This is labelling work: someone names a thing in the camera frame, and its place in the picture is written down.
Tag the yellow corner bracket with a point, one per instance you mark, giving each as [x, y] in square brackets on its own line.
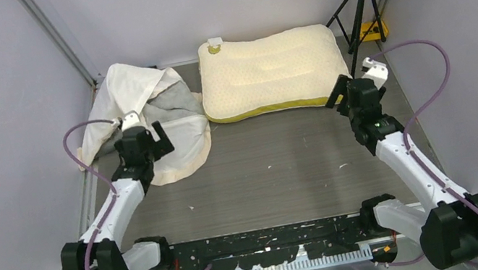
[374, 31]

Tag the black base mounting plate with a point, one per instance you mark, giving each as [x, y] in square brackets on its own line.
[270, 247]

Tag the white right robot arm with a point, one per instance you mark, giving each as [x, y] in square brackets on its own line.
[446, 224]

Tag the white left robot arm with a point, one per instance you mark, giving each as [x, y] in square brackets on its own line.
[99, 247]

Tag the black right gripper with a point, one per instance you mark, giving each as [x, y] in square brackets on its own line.
[340, 88]

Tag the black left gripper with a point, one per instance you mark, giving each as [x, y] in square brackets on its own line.
[162, 146]

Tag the grey pillowcase with cream frill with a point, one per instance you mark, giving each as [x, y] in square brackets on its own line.
[145, 95]

